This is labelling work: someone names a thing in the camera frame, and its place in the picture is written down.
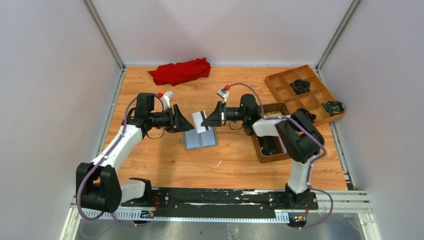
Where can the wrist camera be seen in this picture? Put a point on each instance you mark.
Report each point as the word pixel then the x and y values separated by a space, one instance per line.
pixel 165 99
pixel 223 93

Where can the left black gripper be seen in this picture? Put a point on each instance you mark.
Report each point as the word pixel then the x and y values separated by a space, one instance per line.
pixel 174 117

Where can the black rolled belt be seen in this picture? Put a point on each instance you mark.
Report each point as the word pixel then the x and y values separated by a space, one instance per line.
pixel 300 86

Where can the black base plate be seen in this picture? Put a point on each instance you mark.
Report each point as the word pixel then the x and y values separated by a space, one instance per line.
pixel 222 203

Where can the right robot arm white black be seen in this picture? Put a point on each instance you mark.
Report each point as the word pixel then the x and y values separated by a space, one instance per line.
pixel 298 137

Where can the dark brown rolled belt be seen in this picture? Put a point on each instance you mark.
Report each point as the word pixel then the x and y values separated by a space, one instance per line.
pixel 308 114

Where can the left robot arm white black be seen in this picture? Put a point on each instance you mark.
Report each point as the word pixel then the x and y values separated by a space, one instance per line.
pixel 97 183

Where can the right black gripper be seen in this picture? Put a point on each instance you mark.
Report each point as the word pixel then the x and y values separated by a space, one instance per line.
pixel 222 113

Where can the aluminium frame rail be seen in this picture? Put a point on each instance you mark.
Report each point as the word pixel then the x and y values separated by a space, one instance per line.
pixel 331 201

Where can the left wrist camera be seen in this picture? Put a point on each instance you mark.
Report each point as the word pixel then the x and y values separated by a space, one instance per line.
pixel 165 99

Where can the red cloth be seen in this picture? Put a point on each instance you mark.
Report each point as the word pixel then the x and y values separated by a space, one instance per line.
pixel 180 73

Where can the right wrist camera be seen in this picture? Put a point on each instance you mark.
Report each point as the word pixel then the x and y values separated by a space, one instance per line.
pixel 223 93

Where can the black cards in basket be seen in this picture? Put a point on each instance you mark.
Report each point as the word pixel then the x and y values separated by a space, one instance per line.
pixel 267 145

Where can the blue yellow rolled tie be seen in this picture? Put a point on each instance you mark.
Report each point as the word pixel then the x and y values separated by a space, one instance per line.
pixel 333 107

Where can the woven wicker basket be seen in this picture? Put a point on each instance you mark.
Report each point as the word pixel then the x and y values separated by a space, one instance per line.
pixel 275 109

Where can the white black-striped credit card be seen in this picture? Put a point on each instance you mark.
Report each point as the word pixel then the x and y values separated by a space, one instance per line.
pixel 198 118

